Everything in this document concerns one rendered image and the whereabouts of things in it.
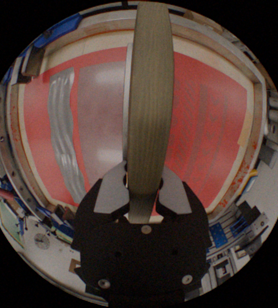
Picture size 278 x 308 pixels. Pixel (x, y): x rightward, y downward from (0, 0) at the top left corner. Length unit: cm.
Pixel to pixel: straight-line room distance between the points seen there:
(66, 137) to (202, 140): 27
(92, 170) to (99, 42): 27
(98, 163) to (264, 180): 361
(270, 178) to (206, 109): 340
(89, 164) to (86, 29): 28
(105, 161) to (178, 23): 30
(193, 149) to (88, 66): 25
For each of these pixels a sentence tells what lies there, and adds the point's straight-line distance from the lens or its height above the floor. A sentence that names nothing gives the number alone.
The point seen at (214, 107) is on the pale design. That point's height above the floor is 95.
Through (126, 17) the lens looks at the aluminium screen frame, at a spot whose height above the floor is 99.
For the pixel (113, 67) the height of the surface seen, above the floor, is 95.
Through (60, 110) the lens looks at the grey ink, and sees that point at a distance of 22.
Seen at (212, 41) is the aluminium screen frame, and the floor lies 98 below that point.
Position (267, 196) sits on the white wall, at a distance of 361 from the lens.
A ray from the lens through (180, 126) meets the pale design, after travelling 18.
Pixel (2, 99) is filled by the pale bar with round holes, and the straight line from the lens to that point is 48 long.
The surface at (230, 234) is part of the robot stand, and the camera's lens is 82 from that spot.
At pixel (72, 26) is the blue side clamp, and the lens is 24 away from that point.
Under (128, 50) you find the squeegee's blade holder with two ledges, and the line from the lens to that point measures 16.
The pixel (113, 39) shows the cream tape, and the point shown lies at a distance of 23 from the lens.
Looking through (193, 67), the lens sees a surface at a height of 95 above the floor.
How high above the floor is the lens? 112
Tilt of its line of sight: 65 degrees down
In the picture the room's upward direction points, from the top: 178 degrees counter-clockwise
